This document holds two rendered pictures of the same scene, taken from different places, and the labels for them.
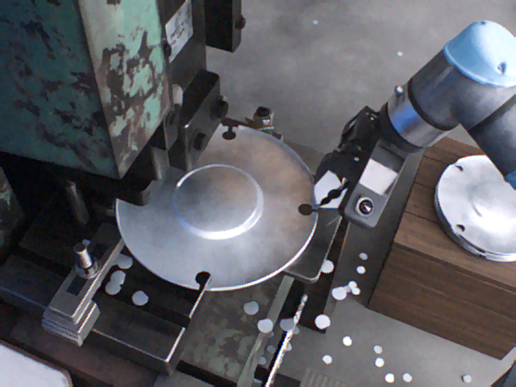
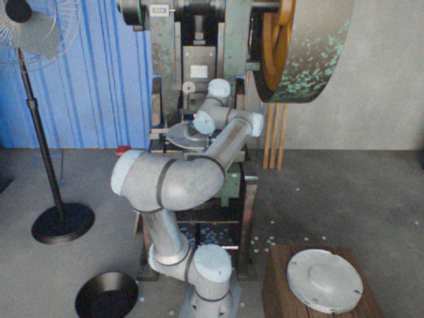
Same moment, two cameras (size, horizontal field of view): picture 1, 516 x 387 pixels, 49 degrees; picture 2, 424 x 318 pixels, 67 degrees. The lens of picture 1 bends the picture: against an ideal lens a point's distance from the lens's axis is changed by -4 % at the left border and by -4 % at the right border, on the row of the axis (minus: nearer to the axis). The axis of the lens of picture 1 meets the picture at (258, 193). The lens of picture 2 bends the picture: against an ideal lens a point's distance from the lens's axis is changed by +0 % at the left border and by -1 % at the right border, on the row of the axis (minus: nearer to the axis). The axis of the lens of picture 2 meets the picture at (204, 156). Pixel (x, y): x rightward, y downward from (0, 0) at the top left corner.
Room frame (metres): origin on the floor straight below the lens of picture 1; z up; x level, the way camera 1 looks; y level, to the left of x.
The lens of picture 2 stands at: (0.02, -1.21, 1.46)
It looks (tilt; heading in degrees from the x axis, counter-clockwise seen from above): 30 degrees down; 68
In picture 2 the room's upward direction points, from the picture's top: 1 degrees clockwise
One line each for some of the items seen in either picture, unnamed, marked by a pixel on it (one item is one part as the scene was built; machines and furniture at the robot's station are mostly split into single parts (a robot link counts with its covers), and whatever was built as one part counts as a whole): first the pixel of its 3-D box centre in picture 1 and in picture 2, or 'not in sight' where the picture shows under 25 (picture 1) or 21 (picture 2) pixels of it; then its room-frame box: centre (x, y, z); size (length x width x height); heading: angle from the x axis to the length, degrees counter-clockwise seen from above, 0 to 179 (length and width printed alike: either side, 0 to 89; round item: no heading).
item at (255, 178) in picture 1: (216, 199); (198, 133); (0.49, 0.06, 0.78); 0.29 x 0.29 x 0.01
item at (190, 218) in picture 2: not in sight; (197, 197); (0.54, 0.19, 0.31); 0.43 x 0.42 x 0.01; 160
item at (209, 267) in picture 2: not in sight; (210, 269); (0.31, -0.56, 0.62); 0.13 x 0.12 x 0.14; 136
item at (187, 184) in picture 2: not in sight; (223, 151); (0.35, -0.52, 1.02); 0.49 x 0.11 x 0.12; 46
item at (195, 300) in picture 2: not in sight; (211, 293); (0.32, -0.56, 0.50); 0.15 x 0.15 x 0.10
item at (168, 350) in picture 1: (148, 213); (198, 142); (0.53, 0.18, 0.68); 0.45 x 0.30 x 0.06; 160
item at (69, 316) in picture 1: (84, 272); (165, 127); (0.38, 0.23, 0.76); 0.17 x 0.06 x 0.10; 160
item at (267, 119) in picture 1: (263, 130); not in sight; (0.66, 0.00, 0.75); 0.03 x 0.03 x 0.10; 70
